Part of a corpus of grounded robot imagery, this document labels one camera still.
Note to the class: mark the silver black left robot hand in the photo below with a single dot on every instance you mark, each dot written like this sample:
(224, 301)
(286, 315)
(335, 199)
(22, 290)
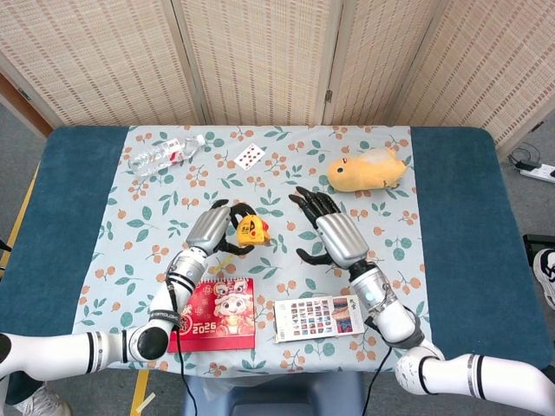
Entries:
(208, 227)

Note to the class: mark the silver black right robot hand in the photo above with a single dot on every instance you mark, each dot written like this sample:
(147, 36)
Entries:
(342, 240)

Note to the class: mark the yellow tape measure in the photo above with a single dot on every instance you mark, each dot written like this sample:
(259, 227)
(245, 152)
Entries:
(251, 232)

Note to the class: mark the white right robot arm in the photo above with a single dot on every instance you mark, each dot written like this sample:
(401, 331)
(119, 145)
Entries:
(477, 368)

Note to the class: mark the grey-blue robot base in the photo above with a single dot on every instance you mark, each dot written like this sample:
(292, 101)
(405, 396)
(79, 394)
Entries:
(277, 394)

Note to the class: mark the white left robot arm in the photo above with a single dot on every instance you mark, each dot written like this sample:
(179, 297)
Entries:
(52, 351)

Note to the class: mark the yellow plush animal toy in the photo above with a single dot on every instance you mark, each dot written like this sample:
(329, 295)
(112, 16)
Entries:
(364, 171)

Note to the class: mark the floral leaf-print tablecloth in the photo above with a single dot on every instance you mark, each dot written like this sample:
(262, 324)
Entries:
(277, 195)

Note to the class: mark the red-pip playing card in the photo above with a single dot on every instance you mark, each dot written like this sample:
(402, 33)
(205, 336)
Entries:
(250, 157)

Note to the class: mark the postcard box with photo grid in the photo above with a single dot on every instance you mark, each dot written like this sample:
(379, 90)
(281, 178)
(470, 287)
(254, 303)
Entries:
(312, 318)

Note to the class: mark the red 2026 desk calendar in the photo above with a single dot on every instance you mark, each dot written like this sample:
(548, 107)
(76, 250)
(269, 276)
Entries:
(225, 312)

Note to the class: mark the clear plastic water bottle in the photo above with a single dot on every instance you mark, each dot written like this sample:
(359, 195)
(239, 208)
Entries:
(160, 154)

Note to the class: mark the teal blue table cover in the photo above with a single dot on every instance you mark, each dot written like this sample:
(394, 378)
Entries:
(459, 216)

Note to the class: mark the woven bamboo folding screen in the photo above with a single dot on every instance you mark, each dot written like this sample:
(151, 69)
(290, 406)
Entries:
(260, 56)

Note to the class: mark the black box on floor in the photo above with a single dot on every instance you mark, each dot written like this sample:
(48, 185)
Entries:
(537, 242)

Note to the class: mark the black power adapter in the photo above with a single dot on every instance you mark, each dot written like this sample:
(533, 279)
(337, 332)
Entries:
(526, 164)

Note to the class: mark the black and white sneaker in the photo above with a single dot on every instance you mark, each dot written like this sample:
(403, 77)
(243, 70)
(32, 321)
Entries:
(546, 277)

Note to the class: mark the white power strip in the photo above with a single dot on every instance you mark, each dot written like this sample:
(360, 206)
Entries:
(539, 172)

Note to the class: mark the brown wooden door panel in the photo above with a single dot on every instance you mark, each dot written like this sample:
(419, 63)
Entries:
(17, 106)

